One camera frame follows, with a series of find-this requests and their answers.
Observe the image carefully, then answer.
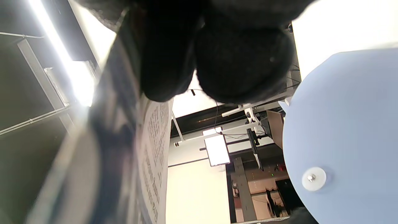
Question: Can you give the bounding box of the bright ceiling light strip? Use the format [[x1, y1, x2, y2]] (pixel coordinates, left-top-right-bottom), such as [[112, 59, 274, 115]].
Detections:
[[28, 0, 95, 108]]

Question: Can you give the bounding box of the black mounted camera arm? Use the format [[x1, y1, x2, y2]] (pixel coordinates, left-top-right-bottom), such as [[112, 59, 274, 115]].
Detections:
[[247, 128, 265, 171]]

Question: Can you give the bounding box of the blue accordion folder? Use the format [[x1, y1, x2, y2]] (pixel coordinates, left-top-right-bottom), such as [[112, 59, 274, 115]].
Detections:
[[278, 48, 398, 224]]

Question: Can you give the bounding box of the person's right hand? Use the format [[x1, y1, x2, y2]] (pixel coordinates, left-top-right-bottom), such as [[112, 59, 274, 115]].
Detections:
[[75, 0, 314, 105]]

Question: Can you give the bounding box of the white rectangular light panel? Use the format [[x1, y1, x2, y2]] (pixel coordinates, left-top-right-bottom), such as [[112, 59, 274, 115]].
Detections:
[[204, 127, 231, 167]]

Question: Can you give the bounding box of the brown cardboard box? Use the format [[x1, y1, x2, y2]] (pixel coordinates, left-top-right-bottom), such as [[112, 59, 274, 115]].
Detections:
[[267, 110, 284, 149]]

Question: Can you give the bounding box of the white overhead rig frame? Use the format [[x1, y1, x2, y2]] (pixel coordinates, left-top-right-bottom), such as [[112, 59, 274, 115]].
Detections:
[[169, 104, 282, 148]]

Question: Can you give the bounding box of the large newspaper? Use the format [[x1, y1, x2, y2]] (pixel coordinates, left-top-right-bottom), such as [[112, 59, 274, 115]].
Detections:
[[25, 19, 174, 224]]

